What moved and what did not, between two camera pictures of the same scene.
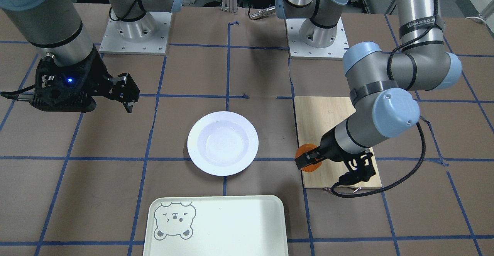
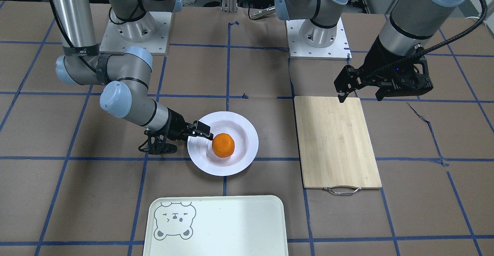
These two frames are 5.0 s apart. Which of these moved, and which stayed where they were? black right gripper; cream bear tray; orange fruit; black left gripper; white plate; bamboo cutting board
Moved: orange fruit; black right gripper; black left gripper
Stayed: cream bear tray; white plate; bamboo cutting board
